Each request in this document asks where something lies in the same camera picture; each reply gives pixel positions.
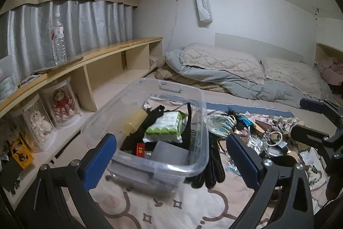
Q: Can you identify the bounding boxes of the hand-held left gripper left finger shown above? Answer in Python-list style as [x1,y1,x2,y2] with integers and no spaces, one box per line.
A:
[29,133,118,229]

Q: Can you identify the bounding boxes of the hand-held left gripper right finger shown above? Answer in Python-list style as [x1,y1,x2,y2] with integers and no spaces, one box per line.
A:
[226,133,314,229]

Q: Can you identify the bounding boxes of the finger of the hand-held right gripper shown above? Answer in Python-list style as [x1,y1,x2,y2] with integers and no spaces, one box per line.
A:
[290,124,343,160]
[299,99,343,125]

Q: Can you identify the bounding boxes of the red cigarette box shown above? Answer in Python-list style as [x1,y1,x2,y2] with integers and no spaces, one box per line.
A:
[135,143,147,158]

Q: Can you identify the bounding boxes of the clear plastic storage bin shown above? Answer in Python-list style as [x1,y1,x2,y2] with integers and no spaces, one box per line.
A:
[80,78,211,192]

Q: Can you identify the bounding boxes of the black box with grey band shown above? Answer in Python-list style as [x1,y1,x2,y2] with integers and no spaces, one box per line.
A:
[151,140,190,165]

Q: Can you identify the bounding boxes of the black stitched glove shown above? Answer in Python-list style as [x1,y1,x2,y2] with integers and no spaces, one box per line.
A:
[191,135,226,190]

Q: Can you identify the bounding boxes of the beige quilted pillow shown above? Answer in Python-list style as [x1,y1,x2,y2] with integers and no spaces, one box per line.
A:
[261,58,331,101]

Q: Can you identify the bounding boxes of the pink clothes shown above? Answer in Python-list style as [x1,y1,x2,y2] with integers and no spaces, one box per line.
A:
[316,55,343,88]

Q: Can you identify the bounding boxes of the blue floral brocade pouch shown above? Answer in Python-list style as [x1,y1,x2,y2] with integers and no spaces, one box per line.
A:
[207,113,237,136]

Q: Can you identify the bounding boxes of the black feather hair accessory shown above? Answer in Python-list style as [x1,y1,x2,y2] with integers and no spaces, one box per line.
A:
[226,108,245,127]

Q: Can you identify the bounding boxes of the yellow plastic bottle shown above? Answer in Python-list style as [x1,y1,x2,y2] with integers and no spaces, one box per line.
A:
[121,108,148,136]

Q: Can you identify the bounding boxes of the display dome with red doll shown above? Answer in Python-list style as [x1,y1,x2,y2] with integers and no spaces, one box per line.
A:
[40,76,83,129]

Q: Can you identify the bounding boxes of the display dome with white doll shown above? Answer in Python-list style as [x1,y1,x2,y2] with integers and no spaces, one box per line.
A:
[10,92,54,153]

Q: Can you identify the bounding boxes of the green dotted wet wipes pack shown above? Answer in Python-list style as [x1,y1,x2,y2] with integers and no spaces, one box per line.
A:
[143,110,188,144]

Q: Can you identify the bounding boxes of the yellow box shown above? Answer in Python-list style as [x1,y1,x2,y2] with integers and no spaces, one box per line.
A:
[10,136,36,171]

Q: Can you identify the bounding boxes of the grey quilt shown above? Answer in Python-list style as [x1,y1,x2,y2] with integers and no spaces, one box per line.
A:
[164,42,304,109]

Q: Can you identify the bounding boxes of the white headboard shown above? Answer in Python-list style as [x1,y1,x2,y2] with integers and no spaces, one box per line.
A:
[214,32,305,64]

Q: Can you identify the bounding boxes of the wooden shelf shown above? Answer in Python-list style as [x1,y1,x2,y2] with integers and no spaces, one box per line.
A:
[0,36,164,192]

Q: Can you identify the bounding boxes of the clear water bottle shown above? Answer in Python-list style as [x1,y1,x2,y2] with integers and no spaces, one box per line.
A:
[50,12,68,68]

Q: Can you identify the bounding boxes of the grey curtain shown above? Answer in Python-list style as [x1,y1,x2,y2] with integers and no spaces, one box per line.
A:
[0,0,135,77]

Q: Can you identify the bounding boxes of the white ring bracelet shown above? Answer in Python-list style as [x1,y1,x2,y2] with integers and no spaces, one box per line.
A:
[269,132,285,148]

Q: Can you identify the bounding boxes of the black strap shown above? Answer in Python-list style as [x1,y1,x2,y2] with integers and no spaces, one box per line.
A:
[120,104,168,155]

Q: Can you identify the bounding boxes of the white hanging wall pouch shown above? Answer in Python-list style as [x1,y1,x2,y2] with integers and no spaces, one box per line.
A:
[195,0,214,23]

